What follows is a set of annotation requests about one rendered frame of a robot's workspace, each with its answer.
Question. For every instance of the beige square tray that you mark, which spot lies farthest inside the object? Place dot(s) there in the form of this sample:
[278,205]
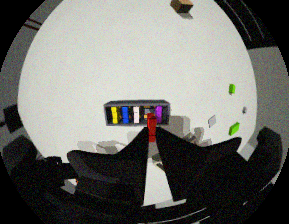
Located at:
[156,158]

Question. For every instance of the white fuse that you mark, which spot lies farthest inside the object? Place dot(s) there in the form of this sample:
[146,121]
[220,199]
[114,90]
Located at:
[136,114]

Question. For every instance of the brown box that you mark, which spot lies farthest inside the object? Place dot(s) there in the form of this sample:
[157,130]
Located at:
[181,6]

